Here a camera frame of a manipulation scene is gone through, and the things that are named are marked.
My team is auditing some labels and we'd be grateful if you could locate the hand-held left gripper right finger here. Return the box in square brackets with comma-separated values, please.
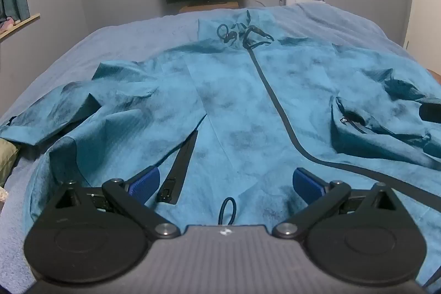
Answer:
[272, 167, 401, 241]

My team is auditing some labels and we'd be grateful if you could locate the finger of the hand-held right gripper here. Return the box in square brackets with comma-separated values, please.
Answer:
[418, 101, 441, 124]

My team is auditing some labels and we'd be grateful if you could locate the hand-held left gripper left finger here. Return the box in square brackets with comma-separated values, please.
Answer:
[52, 166, 181, 241]

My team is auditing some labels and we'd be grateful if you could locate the teal zip jacket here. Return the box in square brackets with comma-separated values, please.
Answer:
[0, 9, 441, 288]

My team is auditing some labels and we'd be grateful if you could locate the green pillow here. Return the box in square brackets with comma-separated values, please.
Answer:
[0, 138, 20, 188]

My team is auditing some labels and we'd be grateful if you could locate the blue bedspread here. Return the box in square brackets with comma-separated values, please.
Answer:
[0, 1, 441, 294]

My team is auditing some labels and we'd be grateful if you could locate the wooden monitor stand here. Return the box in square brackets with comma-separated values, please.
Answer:
[178, 1, 239, 14]

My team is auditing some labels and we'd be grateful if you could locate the wooden window sill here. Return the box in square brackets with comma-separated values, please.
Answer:
[0, 14, 41, 39]

